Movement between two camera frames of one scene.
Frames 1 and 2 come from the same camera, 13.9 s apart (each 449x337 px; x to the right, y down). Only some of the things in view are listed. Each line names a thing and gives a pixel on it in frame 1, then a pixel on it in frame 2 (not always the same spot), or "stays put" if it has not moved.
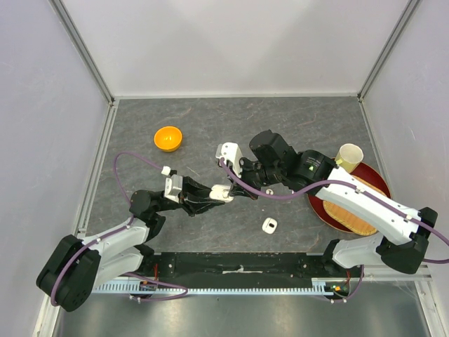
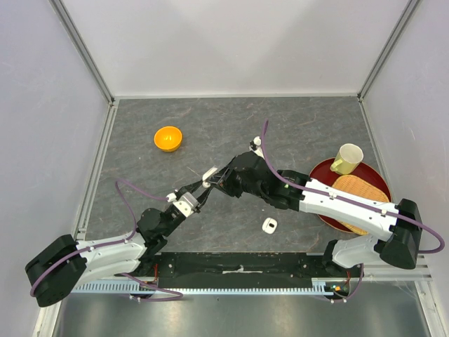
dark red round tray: x=316 y=203 stays put
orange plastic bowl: x=168 y=138 stays put
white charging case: x=269 y=225 stays put
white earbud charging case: x=221 y=192 to x=205 y=183
